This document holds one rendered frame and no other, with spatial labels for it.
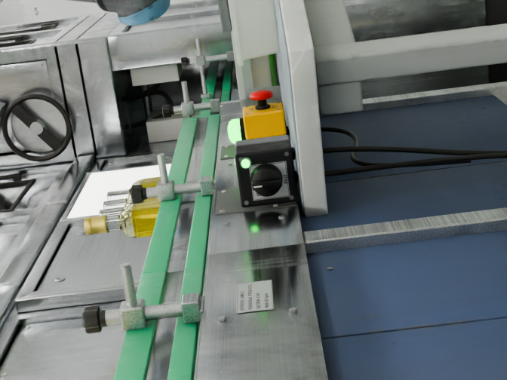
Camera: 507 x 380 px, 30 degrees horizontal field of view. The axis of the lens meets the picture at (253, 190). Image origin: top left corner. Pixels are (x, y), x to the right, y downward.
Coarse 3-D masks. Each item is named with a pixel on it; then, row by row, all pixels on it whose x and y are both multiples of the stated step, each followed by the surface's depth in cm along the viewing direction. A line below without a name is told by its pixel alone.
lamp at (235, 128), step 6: (234, 120) 162; (240, 120) 162; (228, 126) 162; (234, 126) 161; (240, 126) 161; (228, 132) 162; (234, 132) 161; (240, 132) 161; (234, 138) 161; (240, 138) 161
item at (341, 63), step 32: (320, 0) 138; (320, 32) 130; (352, 32) 129; (448, 32) 125; (480, 32) 124; (320, 64) 123; (352, 64) 123; (384, 64) 124; (416, 64) 124; (448, 64) 124; (480, 64) 124; (320, 96) 127; (352, 96) 127
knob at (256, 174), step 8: (256, 168) 131; (264, 168) 130; (272, 168) 130; (256, 176) 130; (264, 176) 130; (272, 176) 130; (280, 176) 130; (256, 184) 129; (264, 184) 129; (272, 184) 129; (280, 184) 129; (264, 192) 131; (272, 192) 131
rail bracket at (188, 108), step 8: (184, 88) 204; (184, 96) 204; (184, 104) 204; (192, 104) 204; (200, 104) 205; (208, 104) 205; (216, 104) 204; (168, 112) 204; (176, 112) 205; (184, 112) 205; (192, 112) 205
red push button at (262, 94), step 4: (256, 92) 161; (260, 92) 160; (264, 92) 160; (268, 92) 160; (252, 96) 160; (256, 96) 160; (260, 96) 159; (264, 96) 159; (268, 96) 160; (260, 100) 161; (264, 100) 161; (260, 104) 161; (264, 104) 161
